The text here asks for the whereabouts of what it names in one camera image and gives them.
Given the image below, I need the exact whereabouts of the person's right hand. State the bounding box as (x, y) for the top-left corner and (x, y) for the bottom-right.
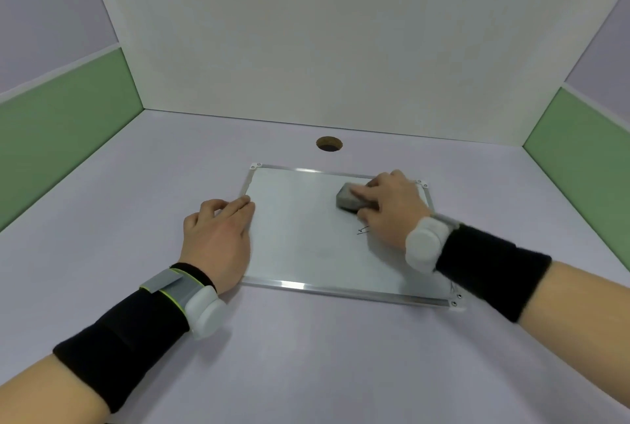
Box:
(355, 170), (435, 252)

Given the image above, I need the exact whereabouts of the person's left hand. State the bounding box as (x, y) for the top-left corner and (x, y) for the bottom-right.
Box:
(182, 196), (256, 297)

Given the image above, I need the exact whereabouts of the grey whiteboard eraser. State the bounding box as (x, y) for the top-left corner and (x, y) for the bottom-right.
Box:
(336, 182), (379, 214)

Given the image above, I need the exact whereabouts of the metal-framed whiteboard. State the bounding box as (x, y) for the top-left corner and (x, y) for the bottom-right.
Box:
(239, 162), (466, 311)

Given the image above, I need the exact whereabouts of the person's left forearm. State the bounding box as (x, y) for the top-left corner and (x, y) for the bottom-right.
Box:
(0, 354), (112, 424)

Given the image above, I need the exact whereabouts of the person's right forearm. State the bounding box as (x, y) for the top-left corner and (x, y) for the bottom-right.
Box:
(517, 258), (630, 393)

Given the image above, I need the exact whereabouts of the black wristband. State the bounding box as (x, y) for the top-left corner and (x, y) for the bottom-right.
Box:
(435, 224), (552, 324)
(52, 263), (218, 415)

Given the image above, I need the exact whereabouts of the white wrist tracker grey strap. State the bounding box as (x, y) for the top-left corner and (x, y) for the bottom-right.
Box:
(405, 213), (461, 275)
(139, 266), (230, 341)

